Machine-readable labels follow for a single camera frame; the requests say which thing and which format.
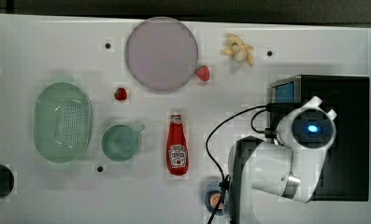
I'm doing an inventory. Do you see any black toaster oven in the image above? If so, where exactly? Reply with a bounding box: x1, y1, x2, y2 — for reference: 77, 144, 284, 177
270, 75, 370, 202

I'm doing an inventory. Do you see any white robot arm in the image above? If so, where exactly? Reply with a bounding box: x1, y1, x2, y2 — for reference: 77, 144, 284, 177
224, 96, 336, 224

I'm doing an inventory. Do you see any red ketchup bottle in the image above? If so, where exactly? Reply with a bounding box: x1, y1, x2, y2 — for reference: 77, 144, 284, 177
166, 109, 189, 176

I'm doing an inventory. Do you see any toy strawberry near plate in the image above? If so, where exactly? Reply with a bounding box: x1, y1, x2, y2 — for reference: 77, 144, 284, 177
195, 65, 210, 81

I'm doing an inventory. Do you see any purple round plate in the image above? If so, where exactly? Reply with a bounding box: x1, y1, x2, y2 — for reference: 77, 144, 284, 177
125, 17, 198, 91

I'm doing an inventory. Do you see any small toy strawberry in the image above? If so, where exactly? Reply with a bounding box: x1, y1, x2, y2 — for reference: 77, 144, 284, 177
114, 88, 128, 101

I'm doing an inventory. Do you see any green mug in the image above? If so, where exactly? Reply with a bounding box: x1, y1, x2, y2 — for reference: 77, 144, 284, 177
101, 124, 145, 161

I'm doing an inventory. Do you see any blue bowl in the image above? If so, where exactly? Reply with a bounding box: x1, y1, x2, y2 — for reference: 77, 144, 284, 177
204, 181, 225, 216

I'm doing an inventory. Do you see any toy peeled banana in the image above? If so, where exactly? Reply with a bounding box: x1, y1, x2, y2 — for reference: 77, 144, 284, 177
220, 34, 254, 66

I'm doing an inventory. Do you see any toy orange slice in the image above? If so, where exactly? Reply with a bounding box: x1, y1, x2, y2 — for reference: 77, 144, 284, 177
209, 192, 223, 210

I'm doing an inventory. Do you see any green oval colander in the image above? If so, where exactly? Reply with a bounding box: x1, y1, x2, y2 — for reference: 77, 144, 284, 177
34, 82, 93, 163

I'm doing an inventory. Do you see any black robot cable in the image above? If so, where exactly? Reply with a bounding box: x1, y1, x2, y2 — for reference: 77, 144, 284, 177
205, 104, 272, 224

